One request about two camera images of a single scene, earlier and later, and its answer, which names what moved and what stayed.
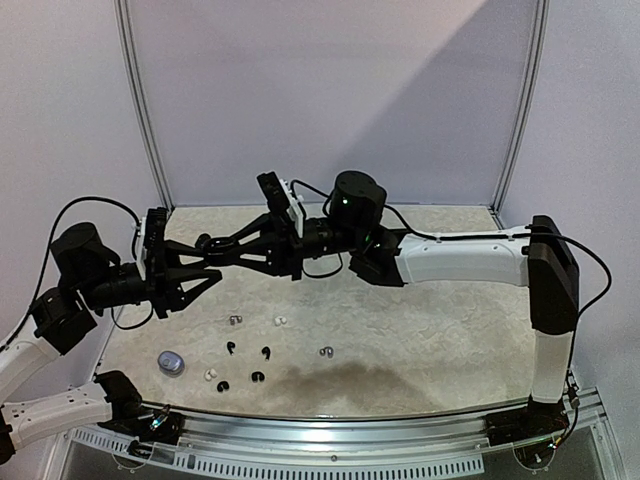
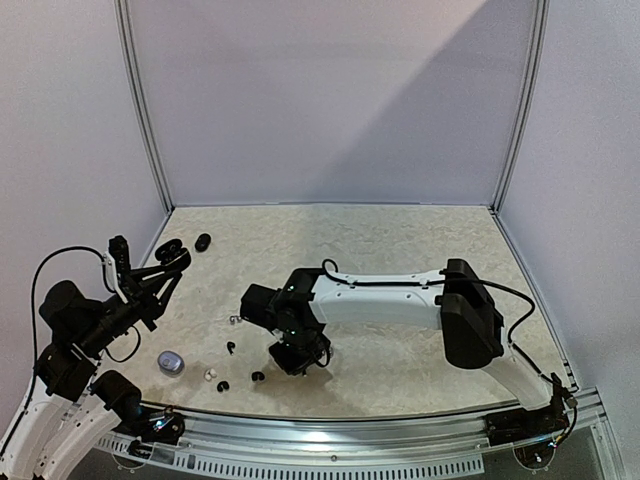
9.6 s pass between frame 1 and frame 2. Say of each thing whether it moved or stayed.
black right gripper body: moved
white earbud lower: stayed
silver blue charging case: stayed
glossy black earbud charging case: moved
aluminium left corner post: stayed
